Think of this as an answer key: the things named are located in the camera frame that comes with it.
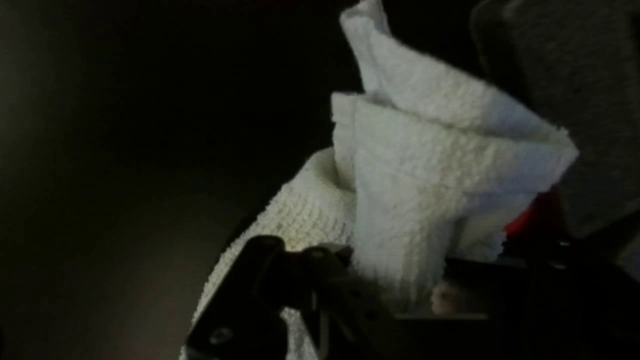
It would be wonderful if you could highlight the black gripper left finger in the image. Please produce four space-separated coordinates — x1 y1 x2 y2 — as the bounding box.
187 234 397 360

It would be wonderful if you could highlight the white towel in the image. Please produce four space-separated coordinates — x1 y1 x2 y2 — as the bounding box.
179 0 580 360

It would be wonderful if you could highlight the red round toy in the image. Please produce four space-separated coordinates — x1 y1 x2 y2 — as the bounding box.
503 202 547 239

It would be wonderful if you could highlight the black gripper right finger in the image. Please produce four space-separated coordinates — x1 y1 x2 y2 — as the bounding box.
432 225 640 360

